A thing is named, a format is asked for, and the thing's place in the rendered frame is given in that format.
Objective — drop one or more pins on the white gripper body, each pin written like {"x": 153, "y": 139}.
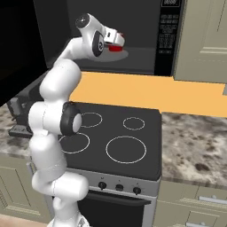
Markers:
{"x": 119, "y": 39}

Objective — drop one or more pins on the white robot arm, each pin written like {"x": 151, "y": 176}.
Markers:
{"x": 56, "y": 97}

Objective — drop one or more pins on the grey microwave turntable plate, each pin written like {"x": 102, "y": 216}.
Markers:
{"x": 122, "y": 55}

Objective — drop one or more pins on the black microwave oven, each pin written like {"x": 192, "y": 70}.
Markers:
{"x": 139, "y": 32}

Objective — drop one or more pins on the black hob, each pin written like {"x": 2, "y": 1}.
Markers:
{"x": 130, "y": 133}

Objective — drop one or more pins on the black microwave door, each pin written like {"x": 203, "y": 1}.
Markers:
{"x": 17, "y": 44}

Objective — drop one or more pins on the dark grey countertop appliance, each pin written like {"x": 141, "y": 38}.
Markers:
{"x": 20, "y": 130}

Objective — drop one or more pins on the steel oven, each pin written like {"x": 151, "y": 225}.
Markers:
{"x": 118, "y": 212}

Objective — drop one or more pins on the beige drawer front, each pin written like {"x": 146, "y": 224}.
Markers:
{"x": 204, "y": 217}
{"x": 211, "y": 192}

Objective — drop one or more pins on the beige base cupboard door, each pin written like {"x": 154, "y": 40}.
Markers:
{"x": 14, "y": 189}

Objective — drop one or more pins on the beige wall cupboard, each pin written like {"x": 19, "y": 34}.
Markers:
{"x": 204, "y": 41}

